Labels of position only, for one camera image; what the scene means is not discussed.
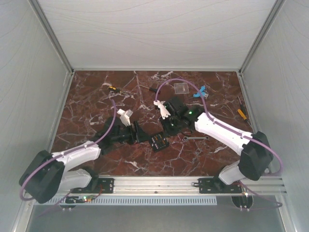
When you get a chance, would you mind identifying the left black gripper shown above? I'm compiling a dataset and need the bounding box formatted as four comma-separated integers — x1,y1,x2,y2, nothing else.
112,121,152,145

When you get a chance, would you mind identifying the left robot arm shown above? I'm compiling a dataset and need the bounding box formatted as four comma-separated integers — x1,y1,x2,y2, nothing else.
19,117,150,203

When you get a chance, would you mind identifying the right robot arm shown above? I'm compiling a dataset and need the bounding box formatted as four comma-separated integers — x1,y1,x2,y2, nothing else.
154,97,273,192

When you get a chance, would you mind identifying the clear plastic fuse box lid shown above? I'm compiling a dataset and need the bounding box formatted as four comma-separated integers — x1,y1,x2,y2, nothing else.
173,83,189,94

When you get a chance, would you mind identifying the silver wrench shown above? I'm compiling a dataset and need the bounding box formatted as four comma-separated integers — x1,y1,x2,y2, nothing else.
183,136,209,141

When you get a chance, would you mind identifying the blue plastic connector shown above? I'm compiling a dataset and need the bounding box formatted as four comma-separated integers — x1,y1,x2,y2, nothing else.
193,86,209,99

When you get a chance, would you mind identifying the black yellow screwdriver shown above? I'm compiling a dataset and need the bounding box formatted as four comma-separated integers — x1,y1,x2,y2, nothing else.
108,86,125,94

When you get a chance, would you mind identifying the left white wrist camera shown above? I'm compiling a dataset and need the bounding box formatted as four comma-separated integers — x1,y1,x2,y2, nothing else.
117,109,133,127

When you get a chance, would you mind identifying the black handle screwdriver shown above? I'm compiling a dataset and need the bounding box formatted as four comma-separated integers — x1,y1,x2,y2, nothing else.
141,85,158,93

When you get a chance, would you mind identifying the aluminium mounting rail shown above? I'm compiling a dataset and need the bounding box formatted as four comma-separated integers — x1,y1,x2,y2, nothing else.
26,175,287,194

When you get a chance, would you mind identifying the orange handle screwdriver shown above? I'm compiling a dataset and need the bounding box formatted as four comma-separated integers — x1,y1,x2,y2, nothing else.
237,109,251,126

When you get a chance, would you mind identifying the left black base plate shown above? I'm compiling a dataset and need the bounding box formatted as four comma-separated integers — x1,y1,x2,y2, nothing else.
72,177,114,194

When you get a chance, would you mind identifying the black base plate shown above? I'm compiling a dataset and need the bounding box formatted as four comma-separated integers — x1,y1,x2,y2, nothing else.
192,177,242,194
72,177,114,194

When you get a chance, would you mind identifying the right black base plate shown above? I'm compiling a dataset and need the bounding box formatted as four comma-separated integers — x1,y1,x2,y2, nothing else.
192,177,242,194

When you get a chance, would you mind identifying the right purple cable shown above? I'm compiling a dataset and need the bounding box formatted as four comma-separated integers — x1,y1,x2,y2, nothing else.
155,78,284,211

